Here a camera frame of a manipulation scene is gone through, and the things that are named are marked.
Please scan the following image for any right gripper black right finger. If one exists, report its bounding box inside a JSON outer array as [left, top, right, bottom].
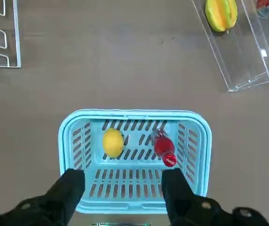
[[161, 168, 269, 226]]

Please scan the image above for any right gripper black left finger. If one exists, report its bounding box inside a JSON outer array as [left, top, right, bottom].
[[0, 168, 86, 226]]

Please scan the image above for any yellow lemon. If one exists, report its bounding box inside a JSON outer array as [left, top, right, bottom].
[[102, 128, 125, 159]]

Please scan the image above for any blue plastic slotted basket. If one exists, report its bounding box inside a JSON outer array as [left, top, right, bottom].
[[58, 108, 213, 215]]

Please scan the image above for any clear acrylic tiered rack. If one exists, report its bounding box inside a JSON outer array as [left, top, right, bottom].
[[190, 0, 269, 92]]

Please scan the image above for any yellow green starfruit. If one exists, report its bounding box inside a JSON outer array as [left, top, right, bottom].
[[205, 0, 238, 33]]

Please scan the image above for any white wire cup rack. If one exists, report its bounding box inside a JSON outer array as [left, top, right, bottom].
[[0, 0, 22, 69]]

